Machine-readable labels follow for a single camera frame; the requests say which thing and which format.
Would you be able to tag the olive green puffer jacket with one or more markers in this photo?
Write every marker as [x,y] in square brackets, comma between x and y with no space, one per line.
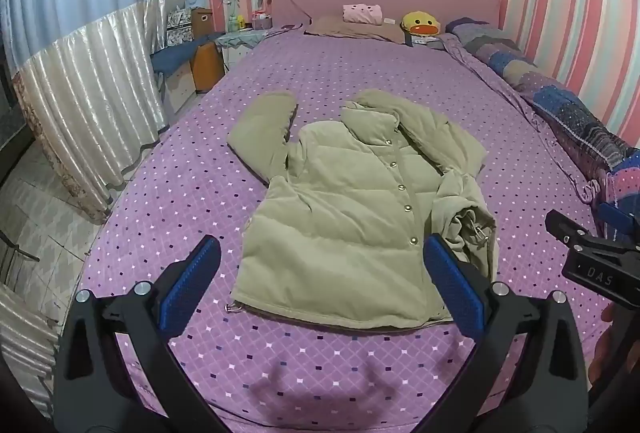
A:
[340,223]

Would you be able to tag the person's right hand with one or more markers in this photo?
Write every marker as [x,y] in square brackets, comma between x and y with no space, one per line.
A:
[602,348]

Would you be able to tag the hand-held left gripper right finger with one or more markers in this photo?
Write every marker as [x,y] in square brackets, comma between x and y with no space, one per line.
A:
[452,293]

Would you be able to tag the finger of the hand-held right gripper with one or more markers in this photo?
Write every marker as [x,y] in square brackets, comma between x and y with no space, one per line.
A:
[614,219]
[570,233]

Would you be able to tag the nightstand with green cloth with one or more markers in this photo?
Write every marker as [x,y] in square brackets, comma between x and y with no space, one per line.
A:
[240,42]

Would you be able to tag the patchwork quilt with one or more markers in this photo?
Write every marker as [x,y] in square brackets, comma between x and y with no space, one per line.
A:
[550,98]

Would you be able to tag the white drawer cabinet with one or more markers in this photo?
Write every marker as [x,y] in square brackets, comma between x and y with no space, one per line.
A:
[177,88]

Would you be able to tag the orange cabinet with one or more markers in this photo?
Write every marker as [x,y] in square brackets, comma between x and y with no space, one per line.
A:
[207,68]

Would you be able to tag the cardboard box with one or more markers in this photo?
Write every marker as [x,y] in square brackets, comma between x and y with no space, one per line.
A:
[201,20]

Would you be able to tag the floral print box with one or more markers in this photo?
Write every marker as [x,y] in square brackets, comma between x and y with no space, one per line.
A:
[178,28]

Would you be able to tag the silvery white curtain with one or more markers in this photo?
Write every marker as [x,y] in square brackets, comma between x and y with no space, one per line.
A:
[25,348]
[90,88]

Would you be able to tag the pink folded cloth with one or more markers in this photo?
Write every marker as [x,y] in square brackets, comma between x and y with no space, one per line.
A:
[362,14]

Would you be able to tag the yellow duck plush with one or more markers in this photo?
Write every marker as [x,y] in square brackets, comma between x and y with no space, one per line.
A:
[420,24]

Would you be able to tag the blue cloth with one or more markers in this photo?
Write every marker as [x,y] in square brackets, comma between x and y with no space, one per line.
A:
[175,55]

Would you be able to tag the brown pillow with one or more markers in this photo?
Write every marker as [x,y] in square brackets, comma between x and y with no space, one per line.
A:
[330,29]

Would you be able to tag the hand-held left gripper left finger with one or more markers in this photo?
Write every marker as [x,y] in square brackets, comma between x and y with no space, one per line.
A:
[190,283]

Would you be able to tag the bed with purple diamond-print bedspread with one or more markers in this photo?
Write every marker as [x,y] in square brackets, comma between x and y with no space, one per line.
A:
[200,163]

